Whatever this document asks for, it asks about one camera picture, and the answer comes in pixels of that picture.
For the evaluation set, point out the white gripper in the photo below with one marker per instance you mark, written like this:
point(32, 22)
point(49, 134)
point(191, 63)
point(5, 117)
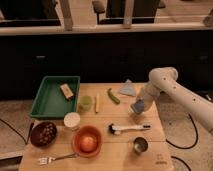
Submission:
point(148, 94)

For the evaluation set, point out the blue sponge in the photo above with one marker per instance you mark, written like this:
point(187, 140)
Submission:
point(138, 107)

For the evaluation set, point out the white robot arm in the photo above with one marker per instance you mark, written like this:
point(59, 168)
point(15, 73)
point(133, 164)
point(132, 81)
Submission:
point(164, 80)

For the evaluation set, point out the metal cup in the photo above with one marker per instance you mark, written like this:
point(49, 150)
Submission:
point(140, 145)

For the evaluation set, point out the green plastic cup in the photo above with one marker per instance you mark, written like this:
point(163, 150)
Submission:
point(85, 103)

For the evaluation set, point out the white cup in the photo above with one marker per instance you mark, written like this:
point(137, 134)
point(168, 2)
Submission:
point(72, 120)

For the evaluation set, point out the grey folded cloth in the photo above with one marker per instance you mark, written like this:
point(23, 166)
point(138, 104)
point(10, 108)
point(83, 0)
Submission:
point(127, 88)

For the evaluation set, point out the green pepper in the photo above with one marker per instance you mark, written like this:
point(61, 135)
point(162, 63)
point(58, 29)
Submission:
point(112, 96)

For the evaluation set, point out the white dish brush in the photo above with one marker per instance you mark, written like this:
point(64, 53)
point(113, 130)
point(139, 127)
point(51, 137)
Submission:
point(115, 129)

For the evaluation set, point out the yellow stick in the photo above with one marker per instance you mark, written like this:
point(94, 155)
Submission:
point(97, 103)

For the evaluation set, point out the orange bowl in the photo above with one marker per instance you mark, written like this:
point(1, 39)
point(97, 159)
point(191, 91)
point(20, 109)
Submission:
point(87, 131)

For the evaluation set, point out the orange fruit in bowl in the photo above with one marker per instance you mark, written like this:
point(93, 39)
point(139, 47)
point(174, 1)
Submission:
point(88, 144)

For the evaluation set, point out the wooden block in tray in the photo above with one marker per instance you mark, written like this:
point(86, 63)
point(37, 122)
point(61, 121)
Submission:
point(66, 91)

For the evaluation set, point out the office chair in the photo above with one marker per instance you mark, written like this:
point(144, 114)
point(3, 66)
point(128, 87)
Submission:
point(127, 11)

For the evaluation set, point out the green plastic tray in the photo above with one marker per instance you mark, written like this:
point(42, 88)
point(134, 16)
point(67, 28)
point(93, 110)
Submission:
point(50, 103)

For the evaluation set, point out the dark brown bowl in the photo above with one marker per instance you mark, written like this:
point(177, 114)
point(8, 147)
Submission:
point(43, 134)

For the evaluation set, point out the silver fork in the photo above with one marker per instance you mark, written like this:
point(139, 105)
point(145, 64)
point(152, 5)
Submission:
point(48, 160)

